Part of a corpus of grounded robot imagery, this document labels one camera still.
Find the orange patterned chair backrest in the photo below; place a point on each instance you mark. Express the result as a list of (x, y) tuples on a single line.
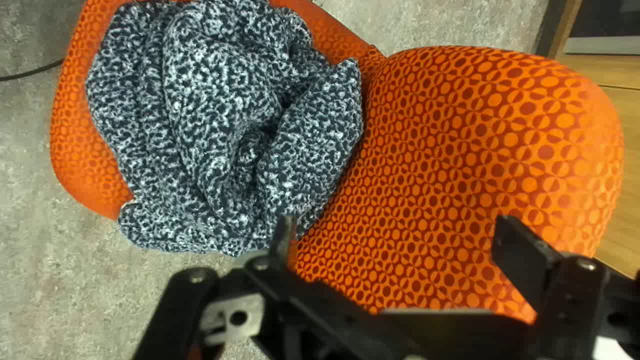
[(466, 172)]

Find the blue white fleece blanket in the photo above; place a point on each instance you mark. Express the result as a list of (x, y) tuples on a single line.
[(221, 113)]

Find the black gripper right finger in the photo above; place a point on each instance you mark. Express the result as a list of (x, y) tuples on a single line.
[(573, 300)]

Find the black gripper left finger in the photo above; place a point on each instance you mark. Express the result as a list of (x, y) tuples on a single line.
[(280, 293)]

